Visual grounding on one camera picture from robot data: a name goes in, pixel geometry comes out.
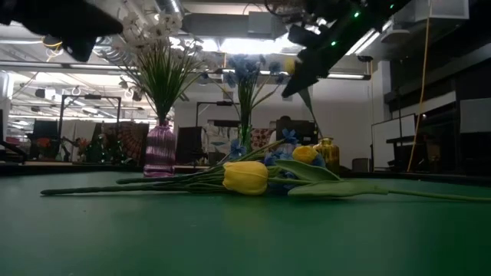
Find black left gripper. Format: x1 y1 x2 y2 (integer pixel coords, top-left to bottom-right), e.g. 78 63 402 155
0 0 124 63

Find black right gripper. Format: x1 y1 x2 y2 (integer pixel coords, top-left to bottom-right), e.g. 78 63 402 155
282 22 369 99

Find yellow artificial tulip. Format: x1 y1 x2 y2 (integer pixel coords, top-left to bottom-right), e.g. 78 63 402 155
292 144 320 166
283 56 325 141
222 159 491 203

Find blue artificial flower bunch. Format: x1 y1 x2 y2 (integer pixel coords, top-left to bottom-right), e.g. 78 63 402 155
116 128 299 185
224 53 287 149

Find yellow glass vase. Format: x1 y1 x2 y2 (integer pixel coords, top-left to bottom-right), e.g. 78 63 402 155
313 136 341 176

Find green glass vase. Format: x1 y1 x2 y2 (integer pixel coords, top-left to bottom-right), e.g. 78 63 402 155
238 122 254 153

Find purple glass vase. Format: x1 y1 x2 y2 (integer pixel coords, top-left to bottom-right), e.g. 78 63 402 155
143 120 177 179

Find long ceiling light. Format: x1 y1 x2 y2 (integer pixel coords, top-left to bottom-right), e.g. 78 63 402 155
328 72 372 81

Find black monitor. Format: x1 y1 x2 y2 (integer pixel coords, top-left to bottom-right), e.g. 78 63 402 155
32 119 58 159
275 119 318 146

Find patterned cloth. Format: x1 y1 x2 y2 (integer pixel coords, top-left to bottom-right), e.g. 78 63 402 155
251 128 276 151

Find grey bin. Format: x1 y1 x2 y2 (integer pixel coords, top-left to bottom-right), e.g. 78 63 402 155
351 157 371 173

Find white board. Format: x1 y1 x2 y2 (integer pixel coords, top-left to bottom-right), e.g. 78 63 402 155
371 113 417 169

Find patterned parasol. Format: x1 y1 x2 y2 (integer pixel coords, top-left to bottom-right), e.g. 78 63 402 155
101 121 149 162

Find green table mat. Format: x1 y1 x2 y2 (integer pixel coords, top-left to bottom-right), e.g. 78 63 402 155
0 170 491 276

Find yellow cable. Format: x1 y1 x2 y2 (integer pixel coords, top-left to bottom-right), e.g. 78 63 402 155
408 0 433 172

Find metal air duct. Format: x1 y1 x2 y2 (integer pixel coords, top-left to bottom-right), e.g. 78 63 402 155
377 0 470 44

